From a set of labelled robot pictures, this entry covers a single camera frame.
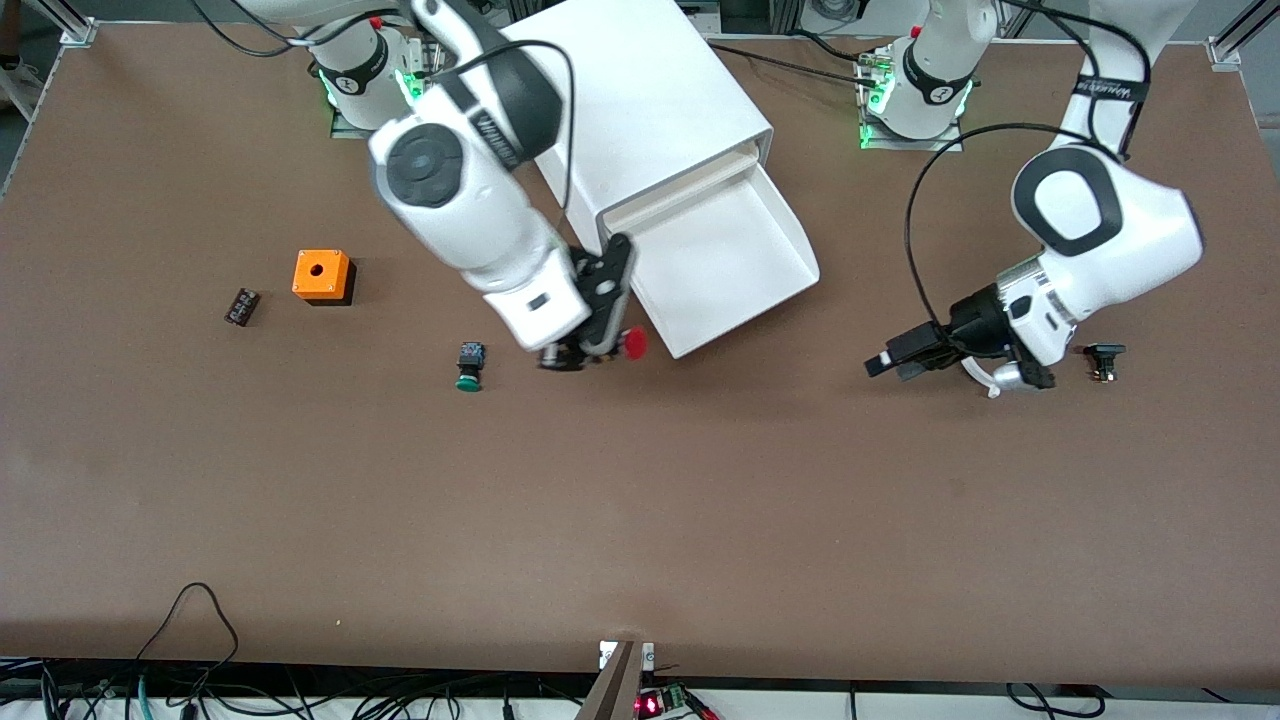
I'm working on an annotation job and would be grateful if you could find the circuit board with red display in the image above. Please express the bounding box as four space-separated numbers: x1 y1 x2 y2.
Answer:
634 684 721 720

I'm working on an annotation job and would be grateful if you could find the grey camera support post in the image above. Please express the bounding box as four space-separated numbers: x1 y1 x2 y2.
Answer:
574 641 645 720

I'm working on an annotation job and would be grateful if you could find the white plastic drawer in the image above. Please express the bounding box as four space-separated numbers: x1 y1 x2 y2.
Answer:
597 141 765 234
627 162 822 360

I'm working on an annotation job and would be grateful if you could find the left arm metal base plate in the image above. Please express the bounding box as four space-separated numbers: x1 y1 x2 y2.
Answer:
857 48 966 154

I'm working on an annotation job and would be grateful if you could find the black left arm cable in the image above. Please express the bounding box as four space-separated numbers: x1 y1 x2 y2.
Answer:
904 0 1153 343

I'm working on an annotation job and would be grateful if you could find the black cable behind cabinet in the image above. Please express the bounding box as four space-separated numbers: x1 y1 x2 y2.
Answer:
703 42 883 91

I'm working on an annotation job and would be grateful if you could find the tangled cable bundle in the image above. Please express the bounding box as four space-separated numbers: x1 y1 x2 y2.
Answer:
0 656 581 720

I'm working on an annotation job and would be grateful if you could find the orange button enclosure box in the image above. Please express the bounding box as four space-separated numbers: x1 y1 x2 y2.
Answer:
291 249 358 308

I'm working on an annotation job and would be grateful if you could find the red push button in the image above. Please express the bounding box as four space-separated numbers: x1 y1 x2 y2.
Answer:
600 326 650 367

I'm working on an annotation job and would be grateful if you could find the aluminium frame profile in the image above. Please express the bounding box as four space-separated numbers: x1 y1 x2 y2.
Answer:
1204 0 1263 71

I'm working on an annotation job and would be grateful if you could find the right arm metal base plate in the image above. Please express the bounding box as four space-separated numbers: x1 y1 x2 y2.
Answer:
329 38 444 141

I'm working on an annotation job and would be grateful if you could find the looped thin black cable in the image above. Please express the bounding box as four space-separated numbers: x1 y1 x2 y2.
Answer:
134 582 241 701

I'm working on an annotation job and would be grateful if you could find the white drawer cabinet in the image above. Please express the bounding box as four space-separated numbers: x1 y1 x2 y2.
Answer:
498 0 775 301

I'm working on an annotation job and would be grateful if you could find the black flat-cap button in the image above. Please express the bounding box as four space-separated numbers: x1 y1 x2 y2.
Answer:
1083 342 1128 384

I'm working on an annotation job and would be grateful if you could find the black cable at table edge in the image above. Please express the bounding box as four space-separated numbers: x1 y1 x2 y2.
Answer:
1004 682 1107 720

